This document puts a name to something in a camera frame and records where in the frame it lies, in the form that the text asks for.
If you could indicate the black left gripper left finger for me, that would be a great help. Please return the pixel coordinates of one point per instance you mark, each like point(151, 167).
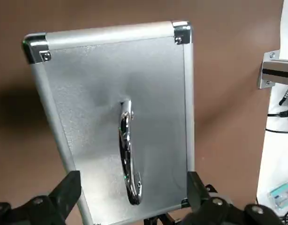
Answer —
point(40, 211)

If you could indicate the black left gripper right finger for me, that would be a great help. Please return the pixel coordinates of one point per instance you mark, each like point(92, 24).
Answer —
point(219, 211)

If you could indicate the aluminium first-aid kit case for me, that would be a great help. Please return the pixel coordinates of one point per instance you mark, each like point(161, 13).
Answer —
point(92, 93)

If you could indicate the clear bag of blue sachets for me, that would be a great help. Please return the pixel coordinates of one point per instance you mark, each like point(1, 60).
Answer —
point(281, 195)

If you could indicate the aluminium frame post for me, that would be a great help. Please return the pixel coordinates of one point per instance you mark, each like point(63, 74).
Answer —
point(275, 70)

